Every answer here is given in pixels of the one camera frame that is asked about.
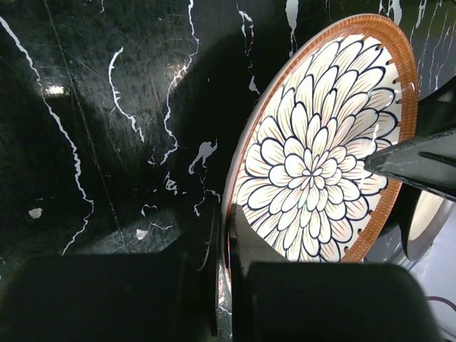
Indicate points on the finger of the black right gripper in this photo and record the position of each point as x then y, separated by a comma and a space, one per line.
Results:
426, 162

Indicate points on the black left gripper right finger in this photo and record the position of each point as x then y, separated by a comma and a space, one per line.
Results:
274, 299

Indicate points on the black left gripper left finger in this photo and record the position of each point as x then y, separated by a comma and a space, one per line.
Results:
162, 286

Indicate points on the dark rimmed cream plate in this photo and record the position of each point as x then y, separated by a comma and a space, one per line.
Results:
421, 216

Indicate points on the floral plate orange rim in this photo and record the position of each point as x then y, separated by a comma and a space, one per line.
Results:
298, 170

